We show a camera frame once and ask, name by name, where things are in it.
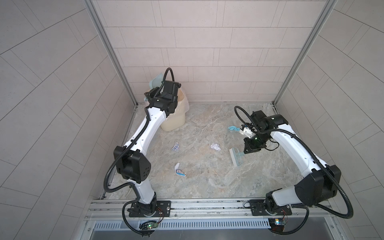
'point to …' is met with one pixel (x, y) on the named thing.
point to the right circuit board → (277, 224)
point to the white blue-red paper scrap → (178, 171)
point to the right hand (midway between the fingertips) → (244, 150)
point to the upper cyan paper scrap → (234, 127)
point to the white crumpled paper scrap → (215, 146)
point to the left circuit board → (148, 225)
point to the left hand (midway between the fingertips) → (147, 91)
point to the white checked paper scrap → (176, 147)
